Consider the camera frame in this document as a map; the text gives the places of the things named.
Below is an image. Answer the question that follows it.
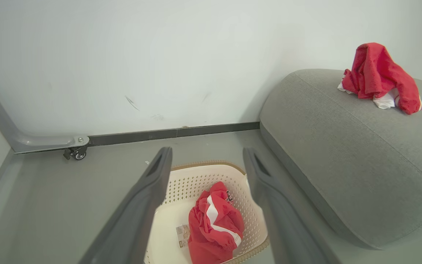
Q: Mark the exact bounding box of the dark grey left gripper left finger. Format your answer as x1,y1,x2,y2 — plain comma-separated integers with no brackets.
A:
79,147,173,264

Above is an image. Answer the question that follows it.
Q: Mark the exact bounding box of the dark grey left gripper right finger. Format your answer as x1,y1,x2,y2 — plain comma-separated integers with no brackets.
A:
243,147,340,264

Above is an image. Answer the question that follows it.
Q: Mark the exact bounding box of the red jacket with white stripe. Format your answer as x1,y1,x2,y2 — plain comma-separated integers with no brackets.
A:
187,181,245,264

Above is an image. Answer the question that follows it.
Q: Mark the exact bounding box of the red and white garment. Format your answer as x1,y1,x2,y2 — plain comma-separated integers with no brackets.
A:
337,43,422,115

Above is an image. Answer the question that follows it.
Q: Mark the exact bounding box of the printed paper label sticker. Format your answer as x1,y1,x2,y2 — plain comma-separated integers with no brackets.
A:
175,224,191,248

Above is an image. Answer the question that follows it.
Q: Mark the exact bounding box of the cream perforated laundry basket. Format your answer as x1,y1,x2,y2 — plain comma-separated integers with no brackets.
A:
143,160,270,264

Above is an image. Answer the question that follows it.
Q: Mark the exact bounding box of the black caster wheel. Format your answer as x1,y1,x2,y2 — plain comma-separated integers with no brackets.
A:
63,145,88,161

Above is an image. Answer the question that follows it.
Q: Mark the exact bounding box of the black baseboard strip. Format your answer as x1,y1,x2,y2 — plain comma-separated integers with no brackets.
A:
88,122,260,147

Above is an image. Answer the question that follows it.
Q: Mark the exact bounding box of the grey fabric cushion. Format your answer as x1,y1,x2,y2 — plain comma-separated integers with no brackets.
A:
259,69,422,250

